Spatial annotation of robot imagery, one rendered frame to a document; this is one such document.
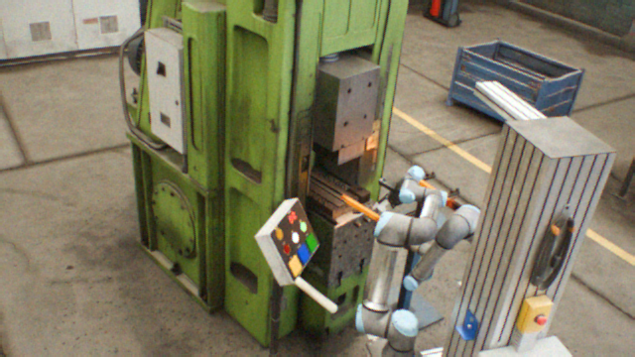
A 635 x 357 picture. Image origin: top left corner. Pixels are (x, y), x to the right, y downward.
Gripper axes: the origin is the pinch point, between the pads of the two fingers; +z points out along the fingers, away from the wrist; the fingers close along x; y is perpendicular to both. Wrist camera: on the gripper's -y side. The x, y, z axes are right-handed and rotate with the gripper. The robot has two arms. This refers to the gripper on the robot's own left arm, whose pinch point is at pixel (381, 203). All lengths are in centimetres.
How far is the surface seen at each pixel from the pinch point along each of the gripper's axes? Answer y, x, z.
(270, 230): -11, -71, -6
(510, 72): -87, 360, 101
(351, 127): -38.0, -5.1, -21.8
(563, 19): -195, 808, 218
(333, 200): -19.5, -6.1, 23.0
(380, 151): -34, 42, 17
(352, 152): -30.3, -1.9, -8.2
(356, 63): -61, 4, -43
